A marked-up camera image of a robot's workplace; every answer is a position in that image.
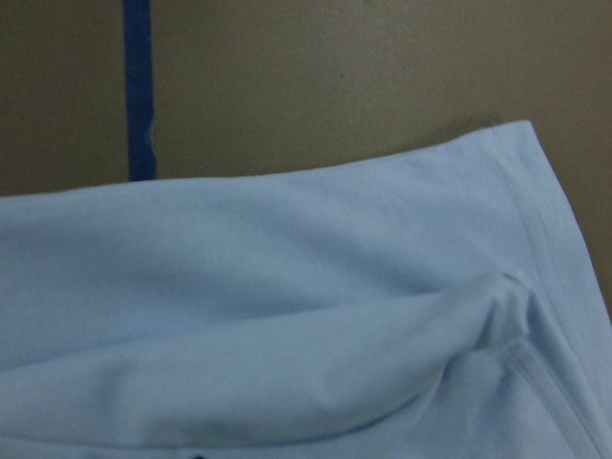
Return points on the light blue t-shirt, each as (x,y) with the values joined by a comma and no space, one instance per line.
(439,303)

